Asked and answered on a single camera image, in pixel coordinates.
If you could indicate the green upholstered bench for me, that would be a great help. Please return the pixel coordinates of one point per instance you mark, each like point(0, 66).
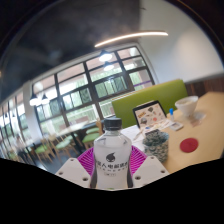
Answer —
point(146, 96)

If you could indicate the long curved ceiling light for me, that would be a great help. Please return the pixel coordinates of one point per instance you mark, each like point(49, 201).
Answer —
point(133, 36)

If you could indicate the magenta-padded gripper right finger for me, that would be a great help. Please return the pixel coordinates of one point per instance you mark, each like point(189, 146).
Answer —
point(151, 170)

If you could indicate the small white card box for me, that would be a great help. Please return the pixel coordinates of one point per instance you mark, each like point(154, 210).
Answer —
point(176, 126)

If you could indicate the clear black-capped water bottle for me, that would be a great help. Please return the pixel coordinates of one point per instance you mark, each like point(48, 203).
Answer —
point(111, 156)

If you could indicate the small blue-capped bottle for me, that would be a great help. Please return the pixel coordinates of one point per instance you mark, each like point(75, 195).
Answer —
point(171, 115)

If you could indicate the sticker-covered black tablet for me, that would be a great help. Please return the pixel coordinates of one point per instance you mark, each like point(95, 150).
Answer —
point(150, 113)

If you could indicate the white paper napkin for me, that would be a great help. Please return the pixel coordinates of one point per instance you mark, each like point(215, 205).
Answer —
point(198, 118)

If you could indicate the flat round red coaster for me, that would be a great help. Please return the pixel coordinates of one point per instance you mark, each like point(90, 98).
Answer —
point(189, 145)

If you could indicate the green-seated wooden chairs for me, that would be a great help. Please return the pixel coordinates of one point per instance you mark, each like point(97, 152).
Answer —
point(63, 145)

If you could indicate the white ceramic bowl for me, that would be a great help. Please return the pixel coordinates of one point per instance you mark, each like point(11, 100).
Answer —
point(186, 106)

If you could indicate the speckled ceramic mug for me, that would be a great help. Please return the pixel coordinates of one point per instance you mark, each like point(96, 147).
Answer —
point(156, 146)

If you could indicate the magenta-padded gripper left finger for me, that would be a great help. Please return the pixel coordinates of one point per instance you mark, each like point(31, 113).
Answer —
point(73, 171)

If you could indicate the black pendant lamp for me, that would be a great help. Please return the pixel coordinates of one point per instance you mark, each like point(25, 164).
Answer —
point(105, 56)
point(45, 100)
point(34, 101)
point(108, 67)

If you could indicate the square wooden dining table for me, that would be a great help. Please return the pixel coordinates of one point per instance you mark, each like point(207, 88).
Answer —
point(73, 127)

